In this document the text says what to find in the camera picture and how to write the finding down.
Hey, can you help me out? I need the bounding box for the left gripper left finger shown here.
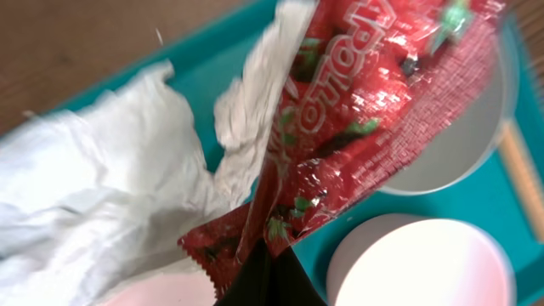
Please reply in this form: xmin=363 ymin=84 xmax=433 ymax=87
xmin=214 ymin=239 xmax=272 ymax=306

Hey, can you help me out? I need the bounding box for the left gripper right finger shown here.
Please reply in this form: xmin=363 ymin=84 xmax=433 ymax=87
xmin=270 ymin=248 xmax=326 ymax=306

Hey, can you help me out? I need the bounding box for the large white napkin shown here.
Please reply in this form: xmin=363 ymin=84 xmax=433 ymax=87
xmin=1 ymin=61 xmax=219 ymax=306

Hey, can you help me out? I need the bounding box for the red snack wrapper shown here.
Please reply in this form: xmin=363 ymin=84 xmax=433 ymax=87
xmin=178 ymin=0 xmax=505 ymax=298

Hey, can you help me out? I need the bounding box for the small white napkin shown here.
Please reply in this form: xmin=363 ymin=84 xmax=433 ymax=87
xmin=214 ymin=1 xmax=317 ymax=210

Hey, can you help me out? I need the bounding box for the large white plate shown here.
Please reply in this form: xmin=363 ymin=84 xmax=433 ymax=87
xmin=94 ymin=258 xmax=217 ymax=306

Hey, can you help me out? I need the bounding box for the small white bowl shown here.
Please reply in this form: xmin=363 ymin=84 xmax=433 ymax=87
xmin=326 ymin=213 xmax=517 ymax=306

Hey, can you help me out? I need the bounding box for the teal serving tray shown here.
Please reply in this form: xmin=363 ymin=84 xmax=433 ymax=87
xmin=64 ymin=1 xmax=543 ymax=305

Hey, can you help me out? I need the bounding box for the grey bowl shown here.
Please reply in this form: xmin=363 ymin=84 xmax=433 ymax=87
xmin=381 ymin=25 xmax=520 ymax=196

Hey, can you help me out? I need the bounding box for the left wooden chopstick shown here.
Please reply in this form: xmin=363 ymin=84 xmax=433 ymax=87
xmin=498 ymin=119 xmax=543 ymax=244

